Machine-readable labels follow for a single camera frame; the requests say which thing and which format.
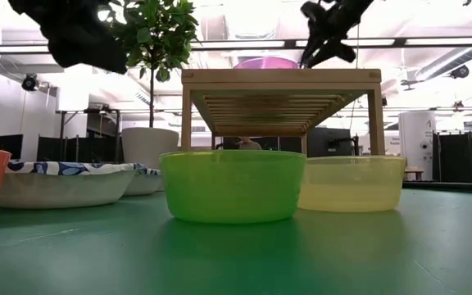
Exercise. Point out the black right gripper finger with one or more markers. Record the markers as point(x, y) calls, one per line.
point(317, 34)
point(322, 55)

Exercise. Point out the purple plastic bowl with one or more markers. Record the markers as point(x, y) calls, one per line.
point(266, 63)

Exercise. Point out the yellow plastic bowl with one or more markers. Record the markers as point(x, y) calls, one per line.
point(355, 184)

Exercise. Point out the blue patterned paper bowl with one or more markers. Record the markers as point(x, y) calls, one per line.
point(143, 184)
point(64, 188)

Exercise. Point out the green plastic bowl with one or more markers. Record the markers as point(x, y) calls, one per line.
point(232, 188)

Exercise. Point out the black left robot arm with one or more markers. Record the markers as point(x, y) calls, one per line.
point(35, 5)

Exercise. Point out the slatted wooden shelf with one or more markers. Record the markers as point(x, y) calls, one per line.
point(281, 78)

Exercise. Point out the black ceiling spotlight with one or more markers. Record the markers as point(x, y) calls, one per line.
point(30, 83)
point(460, 72)

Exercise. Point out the green leafy plant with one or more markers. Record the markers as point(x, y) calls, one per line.
point(158, 33)

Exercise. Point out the person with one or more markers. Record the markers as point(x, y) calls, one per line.
point(249, 144)

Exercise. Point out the small wooden bench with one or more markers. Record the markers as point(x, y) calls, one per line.
point(413, 172)

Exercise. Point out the green table mat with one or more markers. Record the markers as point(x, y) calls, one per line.
point(236, 258)

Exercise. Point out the black metal table frame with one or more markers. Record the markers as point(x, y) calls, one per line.
point(449, 187)

